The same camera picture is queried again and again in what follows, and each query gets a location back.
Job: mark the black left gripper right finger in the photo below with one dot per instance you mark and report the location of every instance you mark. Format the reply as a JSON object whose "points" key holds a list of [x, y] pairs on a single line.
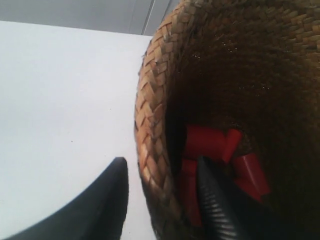
{"points": [[214, 192]]}

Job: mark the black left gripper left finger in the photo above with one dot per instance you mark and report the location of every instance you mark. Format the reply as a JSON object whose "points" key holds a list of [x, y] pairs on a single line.
{"points": [[98, 213]]}

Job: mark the brown woven wicker basket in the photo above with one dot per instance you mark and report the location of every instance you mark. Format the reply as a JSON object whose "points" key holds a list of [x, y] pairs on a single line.
{"points": [[253, 65]]}

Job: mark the red cylindrical blocks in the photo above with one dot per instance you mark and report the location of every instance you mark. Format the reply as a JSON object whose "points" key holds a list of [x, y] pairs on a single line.
{"points": [[204, 141]]}

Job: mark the dark red can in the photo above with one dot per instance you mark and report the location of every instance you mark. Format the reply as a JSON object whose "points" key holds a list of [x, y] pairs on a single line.
{"points": [[232, 140]]}

